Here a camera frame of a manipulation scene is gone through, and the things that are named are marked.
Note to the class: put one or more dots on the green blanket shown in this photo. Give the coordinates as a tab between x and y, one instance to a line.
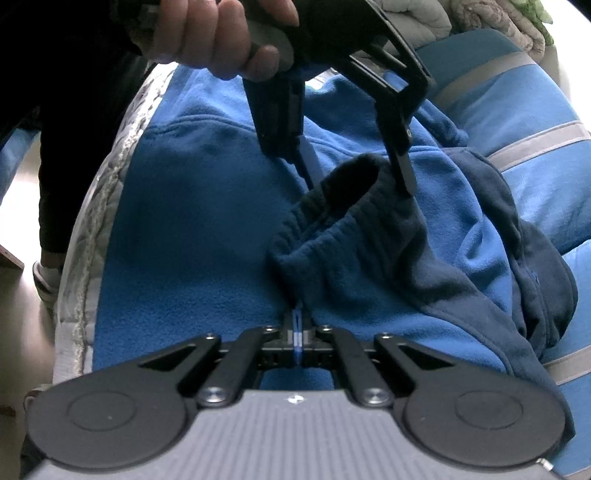
531	9

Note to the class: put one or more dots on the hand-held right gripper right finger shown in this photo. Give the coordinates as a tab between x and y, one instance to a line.
306	339

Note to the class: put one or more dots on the person's dark clothing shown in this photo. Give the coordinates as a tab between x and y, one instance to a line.
69	138

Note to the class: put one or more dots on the grey quilted bedspread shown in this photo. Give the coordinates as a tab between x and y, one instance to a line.
92	221

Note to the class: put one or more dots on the person's white shoe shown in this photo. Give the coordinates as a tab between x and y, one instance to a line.
45	279

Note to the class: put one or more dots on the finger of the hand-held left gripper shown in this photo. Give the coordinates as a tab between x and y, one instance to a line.
407	177
310	164

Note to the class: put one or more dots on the person's left hand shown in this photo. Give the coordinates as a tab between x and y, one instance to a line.
198	32

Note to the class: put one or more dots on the blue fleece jacket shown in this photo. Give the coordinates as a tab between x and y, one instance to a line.
184	230

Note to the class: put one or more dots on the beige floral quilt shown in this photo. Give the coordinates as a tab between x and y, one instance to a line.
489	23

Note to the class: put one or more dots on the blue pillow with grey stripes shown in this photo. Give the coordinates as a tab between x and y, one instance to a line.
521	106
575	314

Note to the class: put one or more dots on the grey comforter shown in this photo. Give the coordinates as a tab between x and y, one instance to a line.
415	18

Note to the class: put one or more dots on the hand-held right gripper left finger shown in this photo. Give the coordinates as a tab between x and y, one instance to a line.
291	339

